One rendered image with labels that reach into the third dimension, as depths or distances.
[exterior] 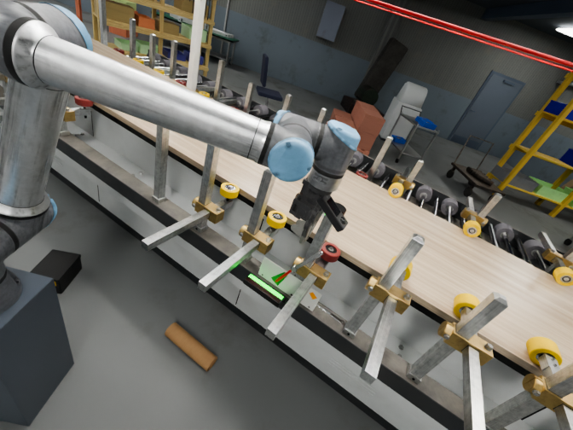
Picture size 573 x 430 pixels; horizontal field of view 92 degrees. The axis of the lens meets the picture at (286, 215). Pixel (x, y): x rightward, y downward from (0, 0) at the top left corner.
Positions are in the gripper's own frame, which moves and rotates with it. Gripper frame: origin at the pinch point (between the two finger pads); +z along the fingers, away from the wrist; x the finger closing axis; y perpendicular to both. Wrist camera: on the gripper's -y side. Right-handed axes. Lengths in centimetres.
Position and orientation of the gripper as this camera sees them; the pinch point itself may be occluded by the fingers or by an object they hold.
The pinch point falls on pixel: (303, 241)
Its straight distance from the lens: 89.0
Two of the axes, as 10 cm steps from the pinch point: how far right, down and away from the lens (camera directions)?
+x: -4.8, 3.7, -7.9
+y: -8.2, -5.0, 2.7
